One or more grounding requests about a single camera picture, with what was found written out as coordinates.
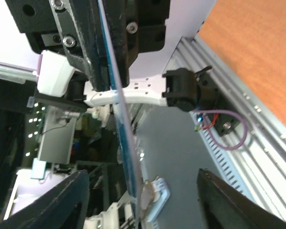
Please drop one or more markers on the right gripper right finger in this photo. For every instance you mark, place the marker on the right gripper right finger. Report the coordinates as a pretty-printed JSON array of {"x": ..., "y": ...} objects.
[{"x": 223, "y": 207}]

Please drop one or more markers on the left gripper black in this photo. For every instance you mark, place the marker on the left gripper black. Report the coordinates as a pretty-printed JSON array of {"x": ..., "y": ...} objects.
[{"x": 74, "y": 27}]

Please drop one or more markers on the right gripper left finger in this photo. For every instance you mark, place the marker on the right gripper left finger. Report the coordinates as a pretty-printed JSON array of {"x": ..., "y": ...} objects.
[{"x": 62, "y": 207}]

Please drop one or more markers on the blue card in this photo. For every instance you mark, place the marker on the blue card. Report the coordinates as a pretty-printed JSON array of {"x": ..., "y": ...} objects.
[{"x": 130, "y": 160}]

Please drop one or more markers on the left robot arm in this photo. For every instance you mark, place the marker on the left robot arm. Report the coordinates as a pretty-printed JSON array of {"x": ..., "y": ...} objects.
[{"x": 147, "y": 83}]

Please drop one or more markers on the grey slotted cable duct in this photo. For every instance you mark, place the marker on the grey slotted cable duct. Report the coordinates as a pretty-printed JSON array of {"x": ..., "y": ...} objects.
[{"x": 231, "y": 164}]

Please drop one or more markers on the aluminium rail frame front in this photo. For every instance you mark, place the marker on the aluminium rail frame front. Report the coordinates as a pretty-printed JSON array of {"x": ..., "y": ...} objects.
[{"x": 266, "y": 152}]

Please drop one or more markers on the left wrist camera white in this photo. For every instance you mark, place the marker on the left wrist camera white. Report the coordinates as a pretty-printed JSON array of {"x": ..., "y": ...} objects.
[{"x": 54, "y": 74}]

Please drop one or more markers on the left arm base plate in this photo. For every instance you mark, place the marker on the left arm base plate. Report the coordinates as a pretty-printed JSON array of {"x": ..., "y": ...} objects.
[{"x": 224, "y": 123}]

